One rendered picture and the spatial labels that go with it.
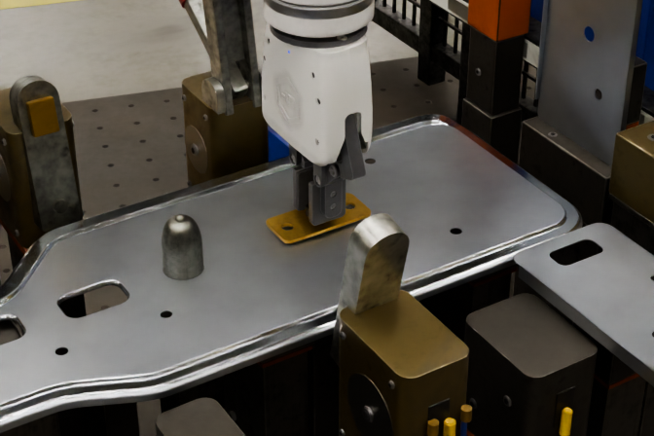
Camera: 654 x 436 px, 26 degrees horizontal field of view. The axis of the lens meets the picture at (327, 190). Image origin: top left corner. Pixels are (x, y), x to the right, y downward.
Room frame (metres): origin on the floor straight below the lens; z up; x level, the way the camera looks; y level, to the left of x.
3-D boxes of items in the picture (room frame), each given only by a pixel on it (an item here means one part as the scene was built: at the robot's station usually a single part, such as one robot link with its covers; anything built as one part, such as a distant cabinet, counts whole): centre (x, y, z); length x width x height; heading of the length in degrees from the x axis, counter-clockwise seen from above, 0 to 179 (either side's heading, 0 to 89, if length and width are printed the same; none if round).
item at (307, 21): (0.98, 0.01, 1.20); 0.09 x 0.08 x 0.03; 31
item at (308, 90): (0.98, 0.01, 1.14); 0.10 x 0.07 x 0.11; 31
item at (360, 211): (0.98, 0.01, 1.01); 0.08 x 0.04 x 0.01; 121
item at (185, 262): (0.91, 0.11, 1.02); 0.03 x 0.03 x 0.07
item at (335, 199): (0.96, -0.01, 1.04); 0.03 x 0.03 x 0.07; 31
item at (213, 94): (1.09, 0.10, 1.06); 0.03 x 0.01 x 0.03; 31
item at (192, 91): (1.13, 0.10, 0.87); 0.10 x 0.07 x 0.35; 31
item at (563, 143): (1.11, -0.23, 0.85); 0.12 x 0.03 x 0.30; 31
